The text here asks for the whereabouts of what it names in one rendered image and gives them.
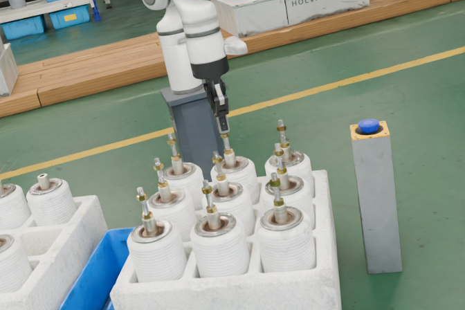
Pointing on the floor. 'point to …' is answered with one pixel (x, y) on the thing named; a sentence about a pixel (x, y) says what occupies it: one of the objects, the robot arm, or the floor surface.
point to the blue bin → (99, 273)
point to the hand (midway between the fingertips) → (222, 122)
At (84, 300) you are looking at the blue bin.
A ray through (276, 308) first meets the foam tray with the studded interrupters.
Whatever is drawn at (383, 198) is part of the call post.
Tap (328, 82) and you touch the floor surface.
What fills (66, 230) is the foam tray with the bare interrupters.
